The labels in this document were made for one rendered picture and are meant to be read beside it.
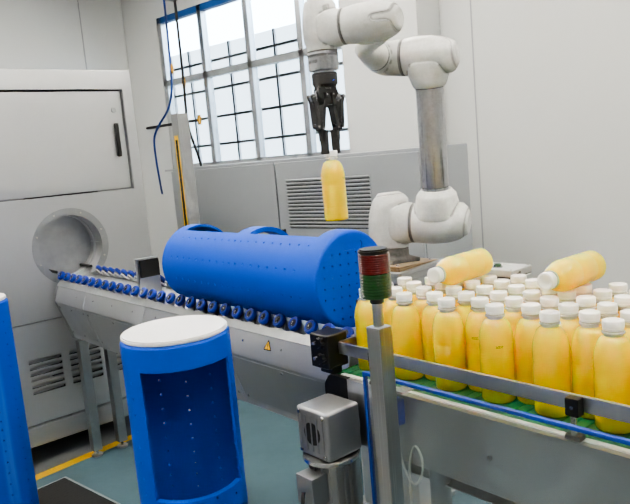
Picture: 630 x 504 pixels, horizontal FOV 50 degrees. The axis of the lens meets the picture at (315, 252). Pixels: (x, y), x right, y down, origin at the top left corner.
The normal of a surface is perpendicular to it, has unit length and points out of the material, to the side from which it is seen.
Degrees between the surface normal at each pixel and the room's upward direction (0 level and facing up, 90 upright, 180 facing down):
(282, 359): 70
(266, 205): 90
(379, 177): 90
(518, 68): 90
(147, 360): 90
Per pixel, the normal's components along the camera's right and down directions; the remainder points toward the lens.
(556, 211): -0.66, 0.16
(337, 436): 0.65, 0.05
